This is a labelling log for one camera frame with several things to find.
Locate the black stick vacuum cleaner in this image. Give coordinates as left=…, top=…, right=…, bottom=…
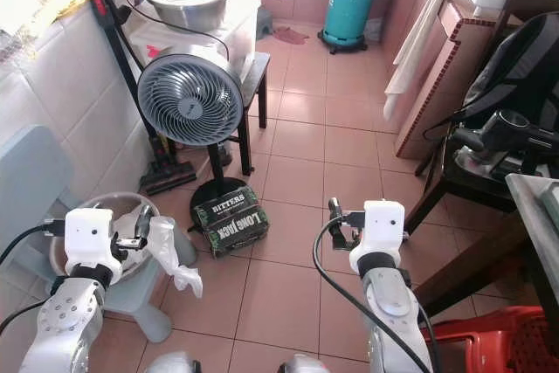
left=80, top=0, right=198, bottom=197

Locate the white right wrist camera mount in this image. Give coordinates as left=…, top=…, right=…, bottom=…
left=349, top=200, right=408, bottom=274

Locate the silver right robot leg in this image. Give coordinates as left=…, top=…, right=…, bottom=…
left=276, top=353, right=335, bottom=373

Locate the white plastic bag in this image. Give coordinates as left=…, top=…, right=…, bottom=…
left=138, top=214, right=204, bottom=299

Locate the white plastic storage box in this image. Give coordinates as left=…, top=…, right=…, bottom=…
left=126, top=0, right=264, bottom=87

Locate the black side table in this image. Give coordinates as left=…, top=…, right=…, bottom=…
left=405, top=100, right=559, bottom=236

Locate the silver robot leg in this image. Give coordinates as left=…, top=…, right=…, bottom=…
left=276, top=353, right=335, bottom=373
left=142, top=352, right=199, bottom=373

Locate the grey standing fan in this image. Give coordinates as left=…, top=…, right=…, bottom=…
left=136, top=52, right=256, bottom=221

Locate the black backpack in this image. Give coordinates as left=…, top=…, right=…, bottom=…
left=461, top=11, right=559, bottom=131

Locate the black printed carton box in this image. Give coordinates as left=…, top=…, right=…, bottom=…
left=193, top=184, right=270, bottom=259

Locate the black power cord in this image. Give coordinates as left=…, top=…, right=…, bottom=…
left=115, top=0, right=232, bottom=61

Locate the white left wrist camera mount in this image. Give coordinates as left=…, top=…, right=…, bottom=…
left=63, top=207, right=124, bottom=283

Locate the white hanging cloth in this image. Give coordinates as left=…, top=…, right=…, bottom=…
left=382, top=0, right=474, bottom=123

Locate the teal gas cylinder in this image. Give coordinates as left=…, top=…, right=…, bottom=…
left=318, top=0, right=379, bottom=56

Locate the black hair dryer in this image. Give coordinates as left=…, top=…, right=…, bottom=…
left=452, top=108, right=535, bottom=155

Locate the silver left robot leg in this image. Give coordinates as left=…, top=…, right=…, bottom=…
left=142, top=352, right=199, bottom=373

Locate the wooden dining table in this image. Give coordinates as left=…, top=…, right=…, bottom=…
left=413, top=171, right=559, bottom=332

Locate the dark red floor rag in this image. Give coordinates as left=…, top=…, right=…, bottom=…
left=271, top=26, right=310, bottom=46

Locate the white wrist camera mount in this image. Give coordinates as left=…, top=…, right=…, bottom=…
left=63, top=207, right=124, bottom=283
left=349, top=200, right=408, bottom=274

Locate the pale blue plastic chair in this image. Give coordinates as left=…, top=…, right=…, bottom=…
left=0, top=123, right=50, bottom=257

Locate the brown wooden cabinet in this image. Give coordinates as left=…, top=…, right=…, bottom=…
left=391, top=0, right=529, bottom=162

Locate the red plastic basket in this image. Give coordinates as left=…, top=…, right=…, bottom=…
left=423, top=305, right=559, bottom=373

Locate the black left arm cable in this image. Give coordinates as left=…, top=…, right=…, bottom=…
left=0, top=220, right=67, bottom=271

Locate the grey rubbish bin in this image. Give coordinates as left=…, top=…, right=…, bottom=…
left=49, top=190, right=177, bottom=345

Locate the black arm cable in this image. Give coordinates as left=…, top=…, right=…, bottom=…
left=312, top=216, right=413, bottom=373
left=0, top=220, right=67, bottom=271

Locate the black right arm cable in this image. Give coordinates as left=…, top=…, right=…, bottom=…
left=312, top=216, right=413, bottom=373

